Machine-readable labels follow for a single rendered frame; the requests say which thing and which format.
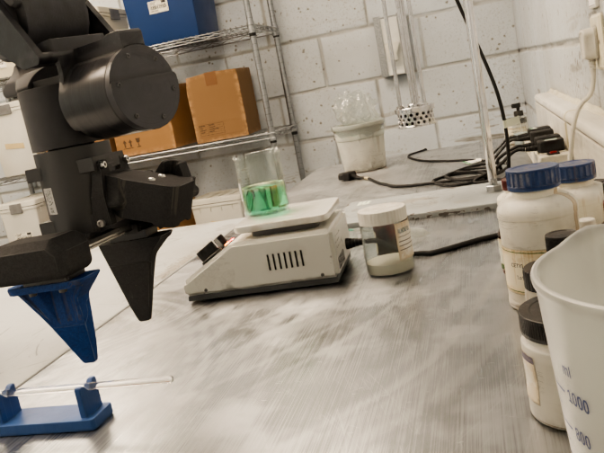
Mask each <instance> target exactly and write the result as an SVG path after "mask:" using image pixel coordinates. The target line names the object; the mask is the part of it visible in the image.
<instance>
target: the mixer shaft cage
mask: <svg viewBox="0 0 604 453"><path fill-rule="evenodd" d="M406 3H407V9H408V14H409V21H410V26H411V33H412V38H413V49H414V55H415V61H416V66H417V73H418V78H419V85H420V90H421V96H422V102H419V95H418V90H417V84H416V78H415V73H414V66H413V56H412V50H411V44H410V38H409V32H408V26H407V20H406V15H405V9H404V0H395V8H396V10H397V16H398V22H399V28H400V33H401V40H402V45H403V51H404V62H405V67H406V74H407V79H408V84H409V91H410V96H411V102H412V103H409V104H407V107H404V106H402V100H401V94H400V89H399V83H398V77H397V72H396V66H395V55H394V50H393V44H392V39H391V32H390V27H389V21H388V16H387V10H386V0H381V4H382V10H383V15H384V21H385V26H386V36H387V43H388V48H389V54H390V59H391V65H392V71H393V77H394V82H395V92H396V99H397V104H398V107H396V110H395V115H397V117H398V122H399V129H412V128H418V127H422V126H427V125H431V124H434V123H436V120H435V118H434V112H433V108H435V103H434V102H431V103H428V102H426V97H425V91H424V85H423V79H422V68H421V62H420V56H419V50H418V44H417V39H416V32H415V27H414V20H413V9H412V4H411V0H406Z"/></svg>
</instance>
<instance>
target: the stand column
mask: <svg viewBox="0 0 604 453"><path fill-rule="evenodd" d="M463 5H464V11H465V17H466V29H467V36H468V42H469V48H470V55H471V61H472V68H473V74H474V81H475V93H476V99H477V106H478V112H479V119H480V125H481V131H482V138H483V144H484V156H485V162H486V170H487V176H488V181H489V184H487V185H486V192H487V193H494V192H499V191H502V185H501V184H500V183H498V182H497V174H496V167H495V161H494V154H493V142H492V135H491V129H490V122H489V116H488V110H487V102H486V96H485V89H484V78H483V70H482V64H481V58H480V51H479V45H478V38H477V31H476V25H475V13H474V6H473V0H463Z"/></svg>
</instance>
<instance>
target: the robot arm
mask: <svg viewBox="0 0 604 453"><path fill-rule="evenodd" d="M0 60H2V61H4V62H8V63H9V62H13V63H14V64H15V66H14V68H13V73H12V76H11V77H10V79H9V80H8V81H7V82H6V84H5V85H4V90H3V95H4V97H5V98H13V99H17V97H18V101H19V104H20V107H21V111H22V116H23V120H24V124H25V128H26V131H27V134H28V138H29V141H30V145H31V151H32V153H33V154H35V153H39V152H44V151H48V152H46V153H41V154H37V155H33V158H34V162H35V165H36V168H33V169H30V170H26V171H25V174H26V178H27V182H28V183H33V182H40V186H41V188H42V192H43V196H44V200H45V202H46V206H47V210H48V213H49V219H50V220H48V221H46V222H43V223H40V224H39V225H40V231H41V235H38V236H33V237H27V238H22V239H18V240H15V241H12V242H11V243H8V244H4V245H1V246H0V288H5V287H11V288H9V289H8V290H7V292H8V294H9V296H10V297H17V296H18V297H19V298H20V299H21V300H23V301H24V302H25V303H26V304H27V305H28V306H29V307H30V308H31V309H32V310H33V311H35V312H36V313H37V314H38V315H39V316H40V317H41V318H42V319H43V320H44V321H45V322H46V323H47V324H48V325H49V326H50V327H51V328H52V329H53V330H54V331H55V332H56V333H57V334H58V336H59V337H60V338H61V339H62V340H63V341H64V342H65V343H66V344H67V346H68V347H69V348H70V349H71V350H72V351H73V352H74V353H75V355H76V356H77V357H78V358H79V359H80V360H81V361H82V362H83V363H92V362H96V361H97V360H98V351H97V341H96V335H95V330H94V324H93V314H92V308H91V302H90V297H89V292H90V289H91V287H92V285H93V284H94V282H95V280H96V278H97V276H98V274H99V272H100V269H97V270H90V271H85V270H84V268H86V267H87V266H89V265H90V264H91V262H92V259H93V258H92V254H91V250H92V249H93V248H95V247H97V246H99V248H100V250H101V252H102V255H103V257H104V259H105V260H106V262H107V263H108V265H109V267H110V269H111V272H112V274H113V275H114V277H115V279H116V281H117V282H118V284H119V286H120V289H121V291H122V293H123V294H124V296H125V298H126V299H127V301H128V303H129V306H130V307H131V309H132V311H133V312H134V314H135V316H136V317H137V319H138V321H140V322H143V321H148V320H150V319H151V318H152V307H153V292H154V276H155V258H156V254H157V252H158V250H159V249H160V247H161V246H162V245H163V243H164V241H165V240H166V239H167V237H168V236H170V235H171V233H172V232H173V230H172V229H168V230H163V231H158V230H157V227H159V228H160V229H162V228H163V227H177V226H179V225H180V223H181V222H182V221H183V220H184V219H186V220H189V219H191V208H192V198H193V197H195V196H197V195H198V194H199V188H198V186H197V185H196V184H195V179H196V177H194V176H191V172H190V170H189V167H188V165H187V163H186V161H183V160H176V159H167V160H164V161H162V162H161V164H160V165H159V166H158V168H157V169H156V171H155V172H153V170H146V171H139V170H131V169H129V164H128V162H129V156H128V155H123V152H122V150H120V151H115V152H112V151H111V144H110V140H109V138H117V137H121V136H126V135H130V134H135V133H139V132H144V131H148V130H152V129H160V128H161V127H163V126H164V125H166V124H168V123H169V122H170V121H171V119H172V118H173V116H174V115H175V113H176V112H177V109H178V105H179V101H180V88H179V82H178V79H177V76H176V74H175V73H174V72H173V70H172V69H171V68H170V66H169V64H168V63H167V61H166V60H165V59H164V57H163V56H162V55H161V54H159V53H158V52H157V51H156V50H155V49H152V48H150V47H148V46H146V45H145V42H144V39H143V35H142V31H141V30H140V29H139V28H135V29H126V30H117V31H115V30H114V29H113V28H112V27H111V26H110V25H109V24H108V23H107V22H106V21H105V20H104V18H103V17H102V16H101V15H100V14H99V12H98V11H97V10H96V9H95V8H94V7H93V5H92V4H91V3H90V2H89V1H88V0H0ZM102 139H108V140H103V141H99V142H94V141H97V140H102ZM12 286H13V287H12Z"/></svg>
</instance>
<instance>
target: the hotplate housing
mask: <svg viewBox="0 0 604 453"><path fill-rule="evenodd" d="M360 245H362V242H361V238H360V239H359V238H350V236H349V230H348V226H347V220H346V215H345V212H342V210H341V209H337V210H335V211H334V212H333V214H332V215H331V216H330V217H329V218H328V219H327V220H326V221H322V222H317V223H311V224H304V225H299V226H287V227H282V228H275V229H269V230H263V231H257V232H251V233H244V234H241V235H240V236H239V237H237V238H236V239H235V240H234V241H233V242H231V243H230V244H229V245H228V246H227V247H225V248H224V249H223V250H222V251H221V252H219V253H218V254H217V255H216V256H215V257H213V258H212V259H211V260H210V261H209V262H207V263H206V264H205V265H204V266H202V267H201V268H200V269H199V270H198V271H196V272H195V273H194V274H193V275H192V276H190V277H189V278H188V279H187V280H186V285H185V286H184V291H185V294H188V295H189V296H188V298H189V301H197V300H208V299H211V298H224V297H231V296H238V295H245V294H252V293H259V292H266V291H273V290H280V289H293V288H300V287H307V286H314V285H325V284H329V283H335V282H339V280H340V278H341V276H342V273H343V271H344V269H345V267H346V265H347V263H348V260H349V259H350V257H351V253H350V251H351V248H353V247H356V246H360Z"/></svg>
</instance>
